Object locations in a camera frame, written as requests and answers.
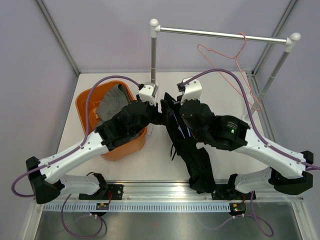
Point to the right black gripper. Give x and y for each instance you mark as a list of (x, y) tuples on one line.
[(183, 102)]

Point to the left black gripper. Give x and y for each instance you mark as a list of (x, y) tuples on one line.
[(158, 116)]

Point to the blue wire hanger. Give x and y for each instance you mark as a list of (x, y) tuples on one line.
[(176, 104)]

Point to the grey shorts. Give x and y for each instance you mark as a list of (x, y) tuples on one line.
[(113, 101)]

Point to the black shorts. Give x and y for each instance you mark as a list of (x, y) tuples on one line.
[(197, 161)]

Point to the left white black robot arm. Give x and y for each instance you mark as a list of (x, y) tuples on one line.
[(49, 176)]

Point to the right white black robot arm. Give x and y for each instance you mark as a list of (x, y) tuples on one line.
[(286, 170)]

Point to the orange plastic basket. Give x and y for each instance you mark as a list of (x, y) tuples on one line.
[(99, 92)]

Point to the silver white clothes rack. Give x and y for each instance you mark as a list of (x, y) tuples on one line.
[(289, 44)]

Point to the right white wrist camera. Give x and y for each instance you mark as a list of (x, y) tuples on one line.
[(191, 91)]

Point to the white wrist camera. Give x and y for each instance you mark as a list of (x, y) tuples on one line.
[(191, 91), (148, 92)]

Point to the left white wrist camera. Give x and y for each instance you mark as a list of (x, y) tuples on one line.
[(148, 92)]

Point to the aluminium mounting rail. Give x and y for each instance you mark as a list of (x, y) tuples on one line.
[(179, 191)]

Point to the white slotted cable duct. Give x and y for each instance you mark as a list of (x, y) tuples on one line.
[(139, 207)]

